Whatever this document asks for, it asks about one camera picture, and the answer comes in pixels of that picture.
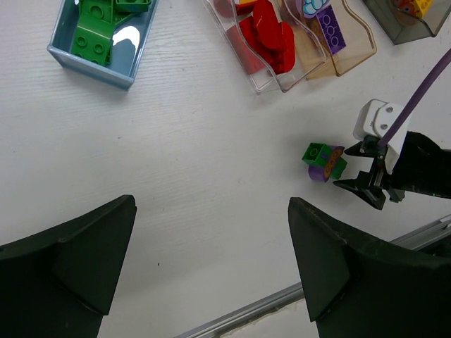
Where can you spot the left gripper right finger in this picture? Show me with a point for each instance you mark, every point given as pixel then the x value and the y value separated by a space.
pixel 357 285

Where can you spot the yellow flower lego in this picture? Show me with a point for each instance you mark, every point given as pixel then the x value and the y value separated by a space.
pixel 414 8

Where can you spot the red long lego brick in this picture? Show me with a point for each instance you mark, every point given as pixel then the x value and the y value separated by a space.
pixel 249 61

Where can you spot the blue plastic container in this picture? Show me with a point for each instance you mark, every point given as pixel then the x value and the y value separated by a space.
pixel 128 43

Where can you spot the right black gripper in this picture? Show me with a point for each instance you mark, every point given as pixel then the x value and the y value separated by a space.
pixel 423 168

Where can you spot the purple lotus lego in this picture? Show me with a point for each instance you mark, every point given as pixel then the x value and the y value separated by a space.
pixel 309 8

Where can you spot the small green lego brick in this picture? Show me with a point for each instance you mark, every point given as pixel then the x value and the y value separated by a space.
pixel 132 6

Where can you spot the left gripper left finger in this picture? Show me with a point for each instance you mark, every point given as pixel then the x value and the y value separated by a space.
pixel 61 282

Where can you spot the purple butterfly wing lego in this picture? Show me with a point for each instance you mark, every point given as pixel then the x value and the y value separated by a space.
pixel 330 30

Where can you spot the clear plastic container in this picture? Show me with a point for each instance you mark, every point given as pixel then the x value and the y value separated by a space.
pixel 263 81

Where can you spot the green purple butterfly lego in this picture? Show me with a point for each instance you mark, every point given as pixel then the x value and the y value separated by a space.
pixel 325 161

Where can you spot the red flower lego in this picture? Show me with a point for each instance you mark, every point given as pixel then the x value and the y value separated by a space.
pixel 225 7

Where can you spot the smoky grey container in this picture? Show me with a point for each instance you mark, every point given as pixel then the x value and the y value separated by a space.
pixel 401 31

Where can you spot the orange transparent container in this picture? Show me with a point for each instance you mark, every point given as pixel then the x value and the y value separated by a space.
pixel 313 59

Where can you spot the green curved lego brick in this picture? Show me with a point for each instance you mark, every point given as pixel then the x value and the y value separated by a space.
pixel 93 34

